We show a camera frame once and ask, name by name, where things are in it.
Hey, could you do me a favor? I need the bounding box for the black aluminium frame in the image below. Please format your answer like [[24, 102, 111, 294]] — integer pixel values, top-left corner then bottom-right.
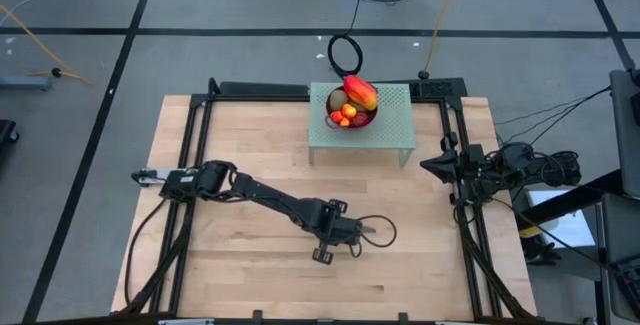
[[112, 77, 539, 322]]

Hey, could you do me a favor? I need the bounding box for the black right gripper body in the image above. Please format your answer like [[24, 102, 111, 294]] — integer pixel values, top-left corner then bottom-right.
[[439, 131, 486, 205]]

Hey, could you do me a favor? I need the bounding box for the mint green perforated shelf riser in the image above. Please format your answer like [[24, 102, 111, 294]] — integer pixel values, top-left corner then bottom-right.
[[307, 82, 417, 168]]

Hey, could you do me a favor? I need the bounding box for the red yellow mango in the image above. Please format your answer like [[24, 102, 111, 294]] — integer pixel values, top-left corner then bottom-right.
[[342, 74, 380, 112]]

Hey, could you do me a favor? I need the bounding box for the grey cart base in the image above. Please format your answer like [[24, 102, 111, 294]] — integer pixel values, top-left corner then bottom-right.
[[0, 75, 51, 92]]

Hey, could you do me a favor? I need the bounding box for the grey equipment cabinet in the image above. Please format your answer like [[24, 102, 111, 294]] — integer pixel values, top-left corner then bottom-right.
[[608, 68, 640, 199]]

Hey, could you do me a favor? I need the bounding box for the purple colander bowl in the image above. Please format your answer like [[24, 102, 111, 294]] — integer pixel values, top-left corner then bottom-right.
[[324, 83, 380, 131]]

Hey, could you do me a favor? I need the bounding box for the yellow hanging cable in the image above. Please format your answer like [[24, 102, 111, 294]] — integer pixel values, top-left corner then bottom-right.
[[0, 4, 94, 84], [422, 0, 464, 74]]

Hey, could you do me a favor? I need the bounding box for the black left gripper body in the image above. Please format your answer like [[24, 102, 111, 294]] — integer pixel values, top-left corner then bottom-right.
[[311, 198, 364, 267]]

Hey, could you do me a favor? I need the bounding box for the silver arm base bracket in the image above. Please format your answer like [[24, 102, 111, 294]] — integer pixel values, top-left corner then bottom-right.
[[131, 167, 174, 187]]

